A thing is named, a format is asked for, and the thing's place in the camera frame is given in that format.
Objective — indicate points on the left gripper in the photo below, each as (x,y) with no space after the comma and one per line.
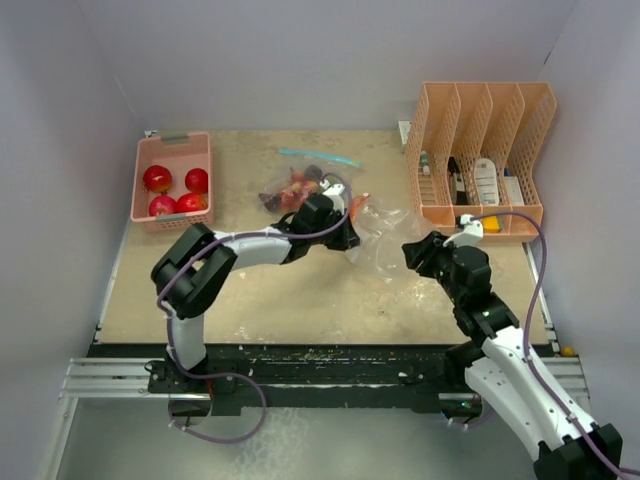
(346,239)

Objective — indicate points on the white bottle in organizer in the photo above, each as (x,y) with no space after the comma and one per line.
(486,181)

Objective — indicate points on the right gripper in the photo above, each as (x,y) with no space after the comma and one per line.
(425,250)

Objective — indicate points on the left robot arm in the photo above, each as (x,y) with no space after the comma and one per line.
(192,273)

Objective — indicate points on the dark red fake apple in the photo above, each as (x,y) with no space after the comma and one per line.
(197,181)

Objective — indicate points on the aluminium frame rail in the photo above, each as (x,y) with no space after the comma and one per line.
(140,369)

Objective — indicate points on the large pink red apple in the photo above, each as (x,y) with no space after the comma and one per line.
(157,179)

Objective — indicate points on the white box behind organizer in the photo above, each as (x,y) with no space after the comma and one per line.
(404,128)

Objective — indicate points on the yellow object in organizer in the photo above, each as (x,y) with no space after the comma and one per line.
(492,224)

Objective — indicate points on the fake pomegranate red yellow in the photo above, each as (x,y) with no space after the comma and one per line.
(190,203)

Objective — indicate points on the black item in organizer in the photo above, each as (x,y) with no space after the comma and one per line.
(456,183)

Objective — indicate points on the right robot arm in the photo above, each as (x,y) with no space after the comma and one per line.
(500,365)

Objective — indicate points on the white box in organizer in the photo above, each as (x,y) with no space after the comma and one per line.
(513,190)

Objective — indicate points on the orange zip bag with apples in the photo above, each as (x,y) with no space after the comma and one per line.
(382,230)

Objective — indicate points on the blue zip bag small fruits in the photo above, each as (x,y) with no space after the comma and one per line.
(300,173)

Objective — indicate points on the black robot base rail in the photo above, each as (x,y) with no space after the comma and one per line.
(227,394)

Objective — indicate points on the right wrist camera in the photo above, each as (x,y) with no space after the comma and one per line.
(470,232)

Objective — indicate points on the pink perforated plastic basket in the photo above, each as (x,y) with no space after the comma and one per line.
(173,182)

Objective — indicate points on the orange desk file organizer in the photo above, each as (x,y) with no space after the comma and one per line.
(506,122)

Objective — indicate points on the small green capped bottle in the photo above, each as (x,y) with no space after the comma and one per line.
(424,163)

